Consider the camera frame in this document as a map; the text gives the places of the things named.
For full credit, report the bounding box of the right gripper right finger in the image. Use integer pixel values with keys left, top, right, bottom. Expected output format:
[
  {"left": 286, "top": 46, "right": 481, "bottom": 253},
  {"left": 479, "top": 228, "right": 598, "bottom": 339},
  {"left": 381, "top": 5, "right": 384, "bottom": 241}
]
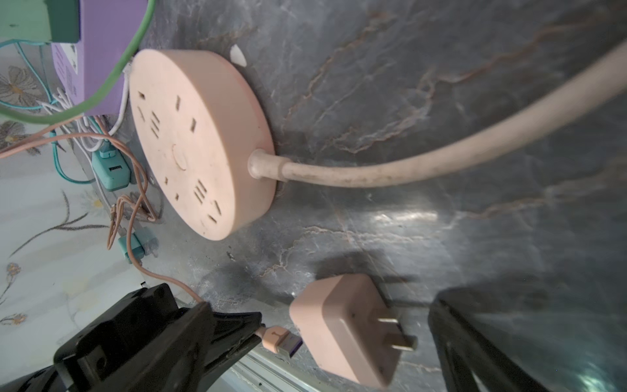
[{"left": 428, "top": 298, "right": 547, "bottom": 391}]

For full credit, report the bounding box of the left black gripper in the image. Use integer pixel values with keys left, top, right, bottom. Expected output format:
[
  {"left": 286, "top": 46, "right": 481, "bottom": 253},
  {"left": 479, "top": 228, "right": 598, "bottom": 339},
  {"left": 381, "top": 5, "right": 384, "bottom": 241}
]
[{"left": 1, "top": 284, "right": 262, "bottom": 391}]

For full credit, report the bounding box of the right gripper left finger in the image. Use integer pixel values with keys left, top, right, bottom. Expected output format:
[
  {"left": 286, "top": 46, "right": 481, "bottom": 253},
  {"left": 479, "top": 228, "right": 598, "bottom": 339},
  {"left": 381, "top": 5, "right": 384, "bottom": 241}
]
[{"left": 92, "top": 302, "right": 216, "bottom": 391}]

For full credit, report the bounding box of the pink charging cable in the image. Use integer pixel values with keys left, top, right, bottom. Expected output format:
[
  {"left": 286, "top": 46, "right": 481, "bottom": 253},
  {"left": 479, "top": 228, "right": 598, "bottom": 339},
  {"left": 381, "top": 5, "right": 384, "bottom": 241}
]
[{"left": 0, "top": 114, "right": 305, "bottom": 359}]

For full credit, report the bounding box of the pink charger plug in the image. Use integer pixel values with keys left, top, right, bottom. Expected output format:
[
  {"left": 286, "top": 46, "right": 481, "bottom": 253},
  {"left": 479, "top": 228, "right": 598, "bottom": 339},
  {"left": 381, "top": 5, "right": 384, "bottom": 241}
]
[{"left": 289, "top": 274, "right": 417, "bottom": 390}]

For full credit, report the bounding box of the pink round power strip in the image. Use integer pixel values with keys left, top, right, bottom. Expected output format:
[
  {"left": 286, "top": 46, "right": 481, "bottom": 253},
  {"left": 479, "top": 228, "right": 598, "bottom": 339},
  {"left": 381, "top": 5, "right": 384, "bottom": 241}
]
[{"left": 129, "top": 49, "right": 276, "bottom": 241}]

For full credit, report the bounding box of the purple power strip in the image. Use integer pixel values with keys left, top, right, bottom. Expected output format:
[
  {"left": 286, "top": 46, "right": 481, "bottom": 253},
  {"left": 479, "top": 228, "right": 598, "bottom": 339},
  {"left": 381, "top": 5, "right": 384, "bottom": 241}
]
[{"left": 52, "top": 0, "right": 147, "bottom": 106}]

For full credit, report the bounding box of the green charger plug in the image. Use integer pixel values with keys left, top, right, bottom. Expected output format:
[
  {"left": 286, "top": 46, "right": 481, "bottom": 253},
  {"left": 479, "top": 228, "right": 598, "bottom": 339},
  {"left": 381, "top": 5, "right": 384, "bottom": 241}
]
[{"left": 0, "top": 0, "right": 80, "bottom": 43}]

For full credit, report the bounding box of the teal charger beside pink plug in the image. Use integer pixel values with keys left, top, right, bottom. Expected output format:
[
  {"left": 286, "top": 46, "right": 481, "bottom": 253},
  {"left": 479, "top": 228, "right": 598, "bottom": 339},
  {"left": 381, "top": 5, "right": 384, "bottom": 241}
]
[{"left": 91, "top": 143, "right": 131, "bottom": 192}]

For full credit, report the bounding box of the aluminium mounting rail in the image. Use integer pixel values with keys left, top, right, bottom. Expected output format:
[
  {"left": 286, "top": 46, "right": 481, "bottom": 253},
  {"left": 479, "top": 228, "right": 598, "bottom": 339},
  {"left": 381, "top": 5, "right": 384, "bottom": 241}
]
[{"left": 207, "top": 350, "right": 326, "bottom": 391}]

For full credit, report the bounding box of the teal charger near rail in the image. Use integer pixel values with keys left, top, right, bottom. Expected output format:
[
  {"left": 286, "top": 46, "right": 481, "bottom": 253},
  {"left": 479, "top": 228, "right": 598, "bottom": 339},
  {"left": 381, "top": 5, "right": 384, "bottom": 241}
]
[{"left": 117, "top": 228, "right": 158, "bottom": 264}]

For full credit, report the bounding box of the white power cords bundle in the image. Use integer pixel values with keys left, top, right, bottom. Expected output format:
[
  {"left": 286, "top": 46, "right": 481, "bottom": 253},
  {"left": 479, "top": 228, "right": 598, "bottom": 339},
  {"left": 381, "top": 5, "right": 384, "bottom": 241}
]
[{"left": 247, "top": 38, "right": 627, "bottom": 189}]

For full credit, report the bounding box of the white charging cable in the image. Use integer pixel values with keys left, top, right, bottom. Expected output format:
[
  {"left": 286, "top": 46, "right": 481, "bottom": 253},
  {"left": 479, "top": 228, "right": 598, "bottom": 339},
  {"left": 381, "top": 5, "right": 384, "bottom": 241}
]
[{"left": 38, "top": 73, "right": 132, "bottom": 153}]

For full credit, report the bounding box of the light green charging cable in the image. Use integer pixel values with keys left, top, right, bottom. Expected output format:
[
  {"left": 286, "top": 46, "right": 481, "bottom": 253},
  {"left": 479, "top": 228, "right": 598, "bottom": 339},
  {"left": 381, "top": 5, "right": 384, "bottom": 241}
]
[{"left": 0, "top": 0, "right": 158, "bottom": 126}]

